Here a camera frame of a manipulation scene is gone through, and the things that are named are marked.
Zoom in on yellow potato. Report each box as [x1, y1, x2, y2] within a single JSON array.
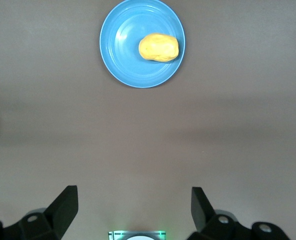
[[138, 32, 180, 63]]

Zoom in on blue round plate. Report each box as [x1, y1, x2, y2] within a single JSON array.
[[99, 0, 186, 89]]

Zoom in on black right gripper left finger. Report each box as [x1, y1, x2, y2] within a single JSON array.
[[0, 185, 79, 240]]

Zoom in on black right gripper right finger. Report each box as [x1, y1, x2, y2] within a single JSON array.
[[187, 186, 290, 240]]

